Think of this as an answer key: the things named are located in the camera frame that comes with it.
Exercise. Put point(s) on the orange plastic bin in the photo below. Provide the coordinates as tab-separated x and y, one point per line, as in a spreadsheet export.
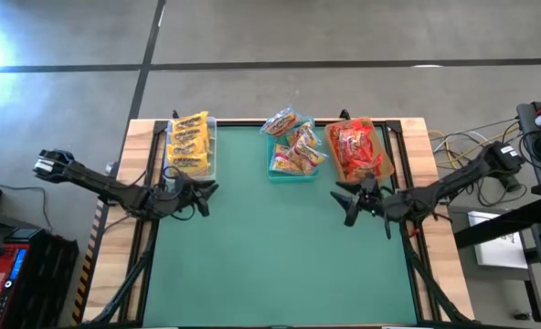
386	155

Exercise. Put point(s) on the small black floor object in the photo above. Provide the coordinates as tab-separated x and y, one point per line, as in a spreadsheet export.
522	315

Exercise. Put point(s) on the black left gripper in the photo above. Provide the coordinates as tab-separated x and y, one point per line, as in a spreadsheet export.
179	198

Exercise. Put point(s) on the black power adapter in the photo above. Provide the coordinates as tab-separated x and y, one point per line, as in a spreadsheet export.
510	183

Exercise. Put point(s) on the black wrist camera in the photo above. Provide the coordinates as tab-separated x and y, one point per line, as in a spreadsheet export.
351	215
203	208

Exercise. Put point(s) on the black aluminium table frame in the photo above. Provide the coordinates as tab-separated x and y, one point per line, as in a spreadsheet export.
245	123

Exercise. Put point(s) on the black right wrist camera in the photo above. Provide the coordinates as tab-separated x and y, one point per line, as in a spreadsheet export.
351	215

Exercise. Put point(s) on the black diagonal bar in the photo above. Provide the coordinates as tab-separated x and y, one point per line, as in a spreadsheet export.
499	224

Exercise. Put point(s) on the white board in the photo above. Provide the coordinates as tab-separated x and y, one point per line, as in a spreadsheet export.
499	249

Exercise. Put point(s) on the teal plastic bin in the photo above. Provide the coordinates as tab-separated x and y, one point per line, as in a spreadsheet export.
293	179

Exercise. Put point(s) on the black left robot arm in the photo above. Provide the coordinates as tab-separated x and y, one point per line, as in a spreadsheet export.
106	185

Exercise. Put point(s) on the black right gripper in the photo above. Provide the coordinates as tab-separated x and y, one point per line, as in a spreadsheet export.
373	201

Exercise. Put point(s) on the yellow black hazard strip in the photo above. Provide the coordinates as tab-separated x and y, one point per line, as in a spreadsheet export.
90	256

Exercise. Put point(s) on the clear plastic bin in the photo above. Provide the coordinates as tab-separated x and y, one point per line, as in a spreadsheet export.
213	146

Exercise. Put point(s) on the grey cabinet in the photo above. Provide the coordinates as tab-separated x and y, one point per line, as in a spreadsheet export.
494	292

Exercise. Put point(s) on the black side desk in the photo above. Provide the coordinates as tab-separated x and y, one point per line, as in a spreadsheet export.
526	119

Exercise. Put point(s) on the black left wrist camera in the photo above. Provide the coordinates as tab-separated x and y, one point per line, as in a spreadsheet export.
203	208

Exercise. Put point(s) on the black ribbed crate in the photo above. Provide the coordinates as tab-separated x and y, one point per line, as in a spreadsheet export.
46	279

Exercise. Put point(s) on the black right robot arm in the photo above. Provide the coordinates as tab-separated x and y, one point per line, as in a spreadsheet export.
453	180

